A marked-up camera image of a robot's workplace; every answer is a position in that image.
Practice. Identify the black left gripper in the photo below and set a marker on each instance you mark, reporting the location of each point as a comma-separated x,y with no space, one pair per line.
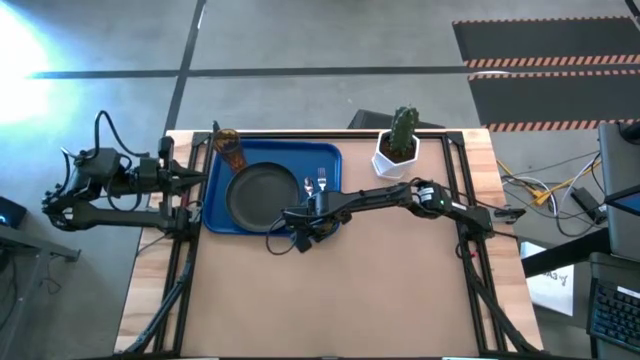
150,176

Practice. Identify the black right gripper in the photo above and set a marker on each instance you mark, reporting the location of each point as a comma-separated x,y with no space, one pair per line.
327,212

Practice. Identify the silver metal spoon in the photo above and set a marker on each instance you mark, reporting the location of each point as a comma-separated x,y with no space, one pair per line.
309,186

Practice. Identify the dark grey round plate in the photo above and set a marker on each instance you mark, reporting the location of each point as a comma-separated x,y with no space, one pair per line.
260,200

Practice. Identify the silver metal fork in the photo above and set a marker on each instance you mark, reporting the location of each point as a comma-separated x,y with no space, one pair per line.
321,179

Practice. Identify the amber faceted plastic cup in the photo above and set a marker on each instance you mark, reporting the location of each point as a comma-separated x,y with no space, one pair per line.
231,150

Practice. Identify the blue plastic tray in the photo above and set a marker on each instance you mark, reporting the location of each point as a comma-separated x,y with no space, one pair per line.
280,152

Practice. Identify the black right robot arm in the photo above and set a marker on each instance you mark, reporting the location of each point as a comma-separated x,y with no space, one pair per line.
380,197

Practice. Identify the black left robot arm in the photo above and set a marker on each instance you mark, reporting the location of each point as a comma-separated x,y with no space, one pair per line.
115,218

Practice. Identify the white faceted plant pot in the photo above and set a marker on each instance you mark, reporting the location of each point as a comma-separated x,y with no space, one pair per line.
390,167

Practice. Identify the black rectangular panel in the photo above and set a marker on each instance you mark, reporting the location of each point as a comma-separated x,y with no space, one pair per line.
385,120

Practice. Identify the green cactus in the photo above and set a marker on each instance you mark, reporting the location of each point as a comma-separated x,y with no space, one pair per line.
404,130

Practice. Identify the black electronic box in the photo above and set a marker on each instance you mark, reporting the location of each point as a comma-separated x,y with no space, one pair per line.
11,212

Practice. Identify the black power adapter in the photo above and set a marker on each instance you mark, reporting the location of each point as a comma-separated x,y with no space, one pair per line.
581,198

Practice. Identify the black hazard-striped floor mat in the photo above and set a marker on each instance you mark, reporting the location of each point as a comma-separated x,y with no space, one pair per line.
545,40
555,97

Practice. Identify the grey monitor back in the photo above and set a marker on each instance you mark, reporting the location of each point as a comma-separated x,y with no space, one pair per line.
620,165

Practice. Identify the black computer keyboard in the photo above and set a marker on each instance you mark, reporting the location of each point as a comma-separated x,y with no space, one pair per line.
617,312

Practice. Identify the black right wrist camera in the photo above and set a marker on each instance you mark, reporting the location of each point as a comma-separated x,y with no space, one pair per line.
303,243

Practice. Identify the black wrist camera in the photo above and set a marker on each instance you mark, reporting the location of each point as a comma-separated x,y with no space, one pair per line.
166,147
303,243

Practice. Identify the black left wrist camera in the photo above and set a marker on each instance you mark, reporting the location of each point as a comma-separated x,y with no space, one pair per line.
166,147

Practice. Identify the black aluminium table frame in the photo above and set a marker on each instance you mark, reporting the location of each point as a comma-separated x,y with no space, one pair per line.
452,160

